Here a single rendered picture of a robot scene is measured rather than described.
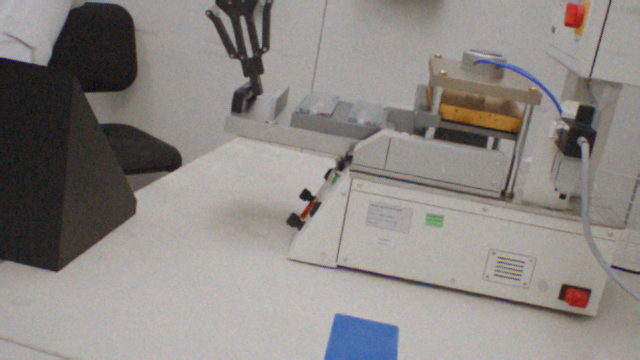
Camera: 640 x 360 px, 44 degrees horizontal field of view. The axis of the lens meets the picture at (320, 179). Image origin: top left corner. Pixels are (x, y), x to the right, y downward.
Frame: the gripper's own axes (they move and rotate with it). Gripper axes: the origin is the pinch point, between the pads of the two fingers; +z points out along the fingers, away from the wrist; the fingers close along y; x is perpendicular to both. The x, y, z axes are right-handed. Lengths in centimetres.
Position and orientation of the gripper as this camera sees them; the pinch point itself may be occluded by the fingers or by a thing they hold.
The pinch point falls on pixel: (254, 76)
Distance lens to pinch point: 147.7
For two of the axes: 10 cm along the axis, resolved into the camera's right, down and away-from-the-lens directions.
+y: -9.8, 1.6, 1.3
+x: -0.9, 2.6, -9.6
